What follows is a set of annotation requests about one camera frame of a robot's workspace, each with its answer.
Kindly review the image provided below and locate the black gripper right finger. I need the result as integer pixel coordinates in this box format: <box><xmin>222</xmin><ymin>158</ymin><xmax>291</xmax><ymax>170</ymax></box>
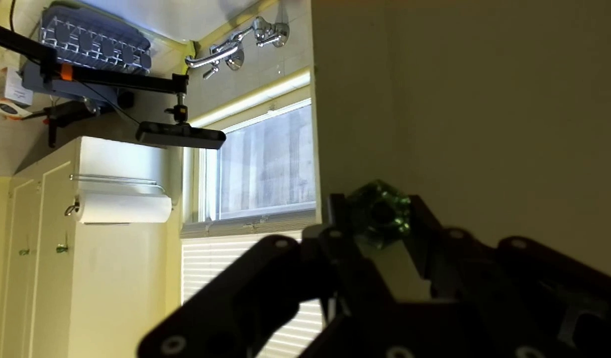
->
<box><xmin>405</xmin><ymin>196</ymin><xmax>611</xmax><ymax>358</ymax></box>

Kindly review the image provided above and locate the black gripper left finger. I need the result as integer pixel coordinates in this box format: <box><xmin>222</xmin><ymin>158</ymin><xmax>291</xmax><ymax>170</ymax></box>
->
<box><xmin>138</xmin><ymin>230</ymin><xmax>343</xmax><ymax>358</ymax></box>

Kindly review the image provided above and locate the white window blind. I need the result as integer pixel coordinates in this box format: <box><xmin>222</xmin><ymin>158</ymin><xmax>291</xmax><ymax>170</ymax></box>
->
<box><xmin>180</xmin><ymin>230</ymin><xmax>331</xmax><ymax>358</ymax></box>

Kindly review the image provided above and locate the kitchen window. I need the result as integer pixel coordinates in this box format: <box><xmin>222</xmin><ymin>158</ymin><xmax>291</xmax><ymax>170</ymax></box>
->
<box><xmin>184</xmin><ymin>71</ymin><xmax>319</xmax><ymax>238</ymax></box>

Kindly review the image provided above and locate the white right cabinet door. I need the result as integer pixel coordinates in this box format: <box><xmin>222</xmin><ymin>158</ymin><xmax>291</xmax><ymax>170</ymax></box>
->
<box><xmin>313</xmin><ymin>0</ymin><xmax>611</xmax><ymax>275</ymax></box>

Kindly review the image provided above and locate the white paper towel roll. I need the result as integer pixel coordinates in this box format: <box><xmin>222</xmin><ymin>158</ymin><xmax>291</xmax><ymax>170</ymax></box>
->
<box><xmin>78</xmin><ymin>194</ymin><xmax>172</xmax><ymax>226</ymax></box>

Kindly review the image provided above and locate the black metal stand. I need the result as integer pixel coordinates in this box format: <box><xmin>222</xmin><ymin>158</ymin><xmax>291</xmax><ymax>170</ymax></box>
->
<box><xmin>0</xmin><ymin>27</ymin><xmax>190</xmax><ymax>124</ymax></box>

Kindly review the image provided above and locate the black stereo camera bar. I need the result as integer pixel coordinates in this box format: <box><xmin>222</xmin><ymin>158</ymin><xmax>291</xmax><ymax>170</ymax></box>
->
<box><xmin>136</xmin><ymin>122</ymin><xmax>228</xmax><ymax>150</ymax></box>

